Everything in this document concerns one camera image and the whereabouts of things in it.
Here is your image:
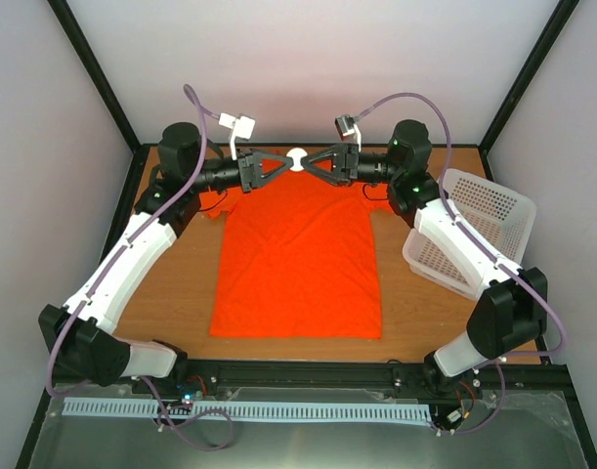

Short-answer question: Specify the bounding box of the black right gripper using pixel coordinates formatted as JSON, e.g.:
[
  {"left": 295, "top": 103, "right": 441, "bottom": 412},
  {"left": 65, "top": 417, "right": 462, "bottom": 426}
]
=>
[{"left": 300, "top": 144, "right": 401, "bottom": 188}]

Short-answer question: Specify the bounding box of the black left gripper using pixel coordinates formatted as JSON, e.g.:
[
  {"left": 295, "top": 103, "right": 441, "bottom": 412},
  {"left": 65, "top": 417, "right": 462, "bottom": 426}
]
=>
[{"left": 189, "top": 148, "right": 293, "bottom": 194}]

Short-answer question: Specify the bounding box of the white round brooch back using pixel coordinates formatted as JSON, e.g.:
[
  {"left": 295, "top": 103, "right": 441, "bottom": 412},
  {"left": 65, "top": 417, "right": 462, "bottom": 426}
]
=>
[{"left": 286, "top": 148, "right": 308, "bottom": 172}]

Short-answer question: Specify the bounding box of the orange t-shirt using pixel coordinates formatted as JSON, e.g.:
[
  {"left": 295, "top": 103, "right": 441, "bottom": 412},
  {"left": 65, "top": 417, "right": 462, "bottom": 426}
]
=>
[{"left": 201, "top": 172, "right": 390, "bottom": 339}]

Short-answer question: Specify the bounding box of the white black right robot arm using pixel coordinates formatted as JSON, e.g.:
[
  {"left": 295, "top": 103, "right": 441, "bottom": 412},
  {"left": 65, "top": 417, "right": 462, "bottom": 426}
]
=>
[{"left": 300, "top": 119, "right": 548, "bottom": 396}]

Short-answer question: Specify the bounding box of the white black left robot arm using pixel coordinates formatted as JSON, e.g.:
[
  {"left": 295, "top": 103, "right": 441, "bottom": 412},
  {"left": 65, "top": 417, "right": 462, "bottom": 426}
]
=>
[{"left": 38, "top": 122, "right": 302, "bottom": 394}]

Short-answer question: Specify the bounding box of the white perforated plastic basket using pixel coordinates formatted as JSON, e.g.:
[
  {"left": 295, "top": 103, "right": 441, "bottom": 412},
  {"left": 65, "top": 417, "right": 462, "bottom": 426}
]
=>
[{"left": 402, "top": 169, "right": 536, "bottom": 300}]

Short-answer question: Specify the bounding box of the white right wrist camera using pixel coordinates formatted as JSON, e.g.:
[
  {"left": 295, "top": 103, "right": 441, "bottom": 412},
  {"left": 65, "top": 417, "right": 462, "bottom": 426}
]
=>
[{"left": 334, "top": 114, "right": 362, "bottom": 149}]

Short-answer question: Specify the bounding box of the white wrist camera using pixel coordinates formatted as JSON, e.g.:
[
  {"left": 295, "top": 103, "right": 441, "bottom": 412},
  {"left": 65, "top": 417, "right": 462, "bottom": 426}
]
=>
[
  {"left": 334, "top": 114, "right": 362, "bottom": 149},
  {"left": 218, "top": 112, "right": 256, "bottom": 160}
]

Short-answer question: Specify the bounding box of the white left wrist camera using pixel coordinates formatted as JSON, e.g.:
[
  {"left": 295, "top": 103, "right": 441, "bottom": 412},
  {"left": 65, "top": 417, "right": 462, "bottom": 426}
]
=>
[{"left": 218, "top": 112, "right": 256, "bottom": 160}]

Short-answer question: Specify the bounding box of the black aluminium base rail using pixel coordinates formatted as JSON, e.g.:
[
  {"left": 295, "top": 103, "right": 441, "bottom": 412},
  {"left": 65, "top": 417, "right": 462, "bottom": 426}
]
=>
[{"left": 48, "top": 359, "right": 573, "bottom": 400}]

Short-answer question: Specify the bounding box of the black enclosure frame post left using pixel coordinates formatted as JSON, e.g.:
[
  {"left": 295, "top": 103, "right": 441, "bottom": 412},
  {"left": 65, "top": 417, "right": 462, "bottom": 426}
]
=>
[{"left": 46, "top": 0, "right": 144, "bottom": 152}]

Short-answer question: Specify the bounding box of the black enclosure frame post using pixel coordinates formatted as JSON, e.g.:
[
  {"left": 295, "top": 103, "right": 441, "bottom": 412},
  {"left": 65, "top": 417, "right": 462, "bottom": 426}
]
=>
[
  {"left": 46, "top": 0, "right": 144, "bottom": 152},
  {"left": 478, "top": 0, "right": 579, "bottom": 156}
]

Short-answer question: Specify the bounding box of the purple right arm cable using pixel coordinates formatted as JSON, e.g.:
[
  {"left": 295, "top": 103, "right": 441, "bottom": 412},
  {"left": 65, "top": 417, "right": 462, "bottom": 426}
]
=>
[{"left": 356, "top": 91, "right": 569, "bottom": 436}]

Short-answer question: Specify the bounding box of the light blue slotted cable duct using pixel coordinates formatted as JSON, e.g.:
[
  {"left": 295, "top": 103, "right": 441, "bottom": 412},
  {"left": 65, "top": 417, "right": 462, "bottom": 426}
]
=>
[{"left": 61, "top": 397, "right": 432, "bottom": 426}]

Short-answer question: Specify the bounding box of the black enclosure frame post right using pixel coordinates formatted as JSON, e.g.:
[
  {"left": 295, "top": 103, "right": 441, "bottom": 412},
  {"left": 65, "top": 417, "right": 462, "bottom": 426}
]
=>
[{"left": 478, "top": 0, "right": 579, "bottom": 156}]

